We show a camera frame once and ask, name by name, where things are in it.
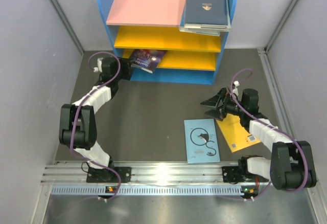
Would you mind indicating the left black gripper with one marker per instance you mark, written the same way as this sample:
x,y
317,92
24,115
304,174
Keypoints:
x,y
125,63

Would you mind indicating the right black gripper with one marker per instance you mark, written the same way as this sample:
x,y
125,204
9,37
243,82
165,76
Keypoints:
x,y
215,101

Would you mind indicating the purple Robinson Crusoe book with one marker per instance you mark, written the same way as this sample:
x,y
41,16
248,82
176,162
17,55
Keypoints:
x,y
146,60

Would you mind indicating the light blue book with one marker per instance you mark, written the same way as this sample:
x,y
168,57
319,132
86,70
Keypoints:
x,y
201,141

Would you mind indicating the navy blue book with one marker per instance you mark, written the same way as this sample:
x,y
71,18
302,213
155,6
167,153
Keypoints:
x,y
205,6

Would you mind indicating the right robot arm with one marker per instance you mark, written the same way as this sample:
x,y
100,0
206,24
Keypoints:
x,y
291,166

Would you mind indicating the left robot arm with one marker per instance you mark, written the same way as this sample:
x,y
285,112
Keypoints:
x,y
77,127

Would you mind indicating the yellow book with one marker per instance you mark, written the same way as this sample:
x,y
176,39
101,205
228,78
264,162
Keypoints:
x,y
236,136

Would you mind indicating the blue pink yellow bookshelf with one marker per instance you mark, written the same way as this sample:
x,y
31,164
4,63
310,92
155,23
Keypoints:
x,y
154,25

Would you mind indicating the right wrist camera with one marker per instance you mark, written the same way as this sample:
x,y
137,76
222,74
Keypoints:
x,y
235,86

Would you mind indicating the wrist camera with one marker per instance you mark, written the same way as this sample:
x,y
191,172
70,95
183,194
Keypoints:
x,y
235,86
98,68

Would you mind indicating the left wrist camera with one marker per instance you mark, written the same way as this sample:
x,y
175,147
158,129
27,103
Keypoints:
x,y
98,68

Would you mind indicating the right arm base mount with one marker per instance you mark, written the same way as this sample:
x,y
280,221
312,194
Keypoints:
x,y
232,175

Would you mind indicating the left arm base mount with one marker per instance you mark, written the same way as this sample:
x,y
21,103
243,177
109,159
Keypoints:
x,y
106,176

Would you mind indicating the aluminium mounting rail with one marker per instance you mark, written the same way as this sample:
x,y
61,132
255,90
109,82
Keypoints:
x,y
149,179

